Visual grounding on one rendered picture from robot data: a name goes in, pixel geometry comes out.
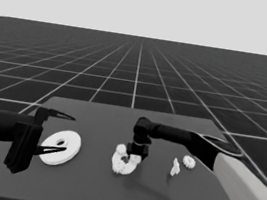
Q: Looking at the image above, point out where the large thick white disc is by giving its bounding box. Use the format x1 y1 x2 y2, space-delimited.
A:
37 126 84 171

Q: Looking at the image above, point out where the white round carrier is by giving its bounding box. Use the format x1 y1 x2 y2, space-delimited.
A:
109 144 144 179

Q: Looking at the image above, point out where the small white T-shaped piece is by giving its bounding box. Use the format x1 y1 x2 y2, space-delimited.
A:
169 156 183 179

